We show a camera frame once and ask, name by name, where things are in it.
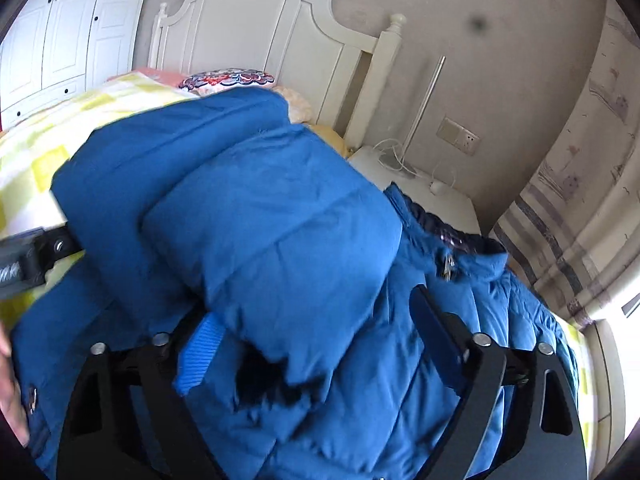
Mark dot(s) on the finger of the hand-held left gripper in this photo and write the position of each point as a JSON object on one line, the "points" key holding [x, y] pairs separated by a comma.
{"points": [[60, 247]]}

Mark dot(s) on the small white round device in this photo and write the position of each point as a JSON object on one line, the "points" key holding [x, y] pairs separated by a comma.
{"points": [[438, 187]]}

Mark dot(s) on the beige plush cushion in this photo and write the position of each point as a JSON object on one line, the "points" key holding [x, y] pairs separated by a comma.
{"points": [[297, 105]]}

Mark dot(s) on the wall socket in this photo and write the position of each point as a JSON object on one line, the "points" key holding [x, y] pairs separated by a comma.
{"points": [[457, 135]]}

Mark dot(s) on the patterned pillow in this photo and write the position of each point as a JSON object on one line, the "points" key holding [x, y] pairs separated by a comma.
{"points": [[225, 80]]}

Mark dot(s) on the yellow cloth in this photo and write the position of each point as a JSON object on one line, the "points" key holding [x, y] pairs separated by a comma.
{"points": [[332, 140]]}

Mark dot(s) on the white desk lamp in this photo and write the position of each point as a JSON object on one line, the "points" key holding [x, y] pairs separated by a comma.
{"points": [[422, 110]]}

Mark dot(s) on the white wooden headboard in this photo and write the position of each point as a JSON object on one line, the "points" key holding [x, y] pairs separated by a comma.
{"points": [[260, 30]]}

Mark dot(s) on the blue down jacket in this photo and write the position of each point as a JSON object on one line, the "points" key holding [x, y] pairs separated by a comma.
{"points": [[280, 240]]}

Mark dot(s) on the yellow checked bed sheet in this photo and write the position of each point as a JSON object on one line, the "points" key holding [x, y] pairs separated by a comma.
{"points": [[30, 160]]}

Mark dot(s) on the white bedside table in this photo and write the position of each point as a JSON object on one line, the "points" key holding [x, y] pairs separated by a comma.
{"points": [[450, 210]]}

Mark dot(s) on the white wardrobe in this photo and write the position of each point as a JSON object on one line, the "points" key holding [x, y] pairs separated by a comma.
{"points": [[65, 30]]}

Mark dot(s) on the striped curtain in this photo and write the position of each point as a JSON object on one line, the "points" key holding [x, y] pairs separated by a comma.
{"points": [[575, 185]]}

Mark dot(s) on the person's left hand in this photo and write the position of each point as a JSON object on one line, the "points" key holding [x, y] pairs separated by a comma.
{"points": [[10, 390]]}

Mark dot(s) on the pink cloth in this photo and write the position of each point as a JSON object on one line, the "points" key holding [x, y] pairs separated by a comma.
{"points": [[162, 76]]}

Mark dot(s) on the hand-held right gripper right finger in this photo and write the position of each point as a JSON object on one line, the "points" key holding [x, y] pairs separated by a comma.
{"points": [[440, 330]]}

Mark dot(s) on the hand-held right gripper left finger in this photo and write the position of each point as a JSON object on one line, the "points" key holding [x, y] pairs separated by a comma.
{"points": [[200, 355]]}

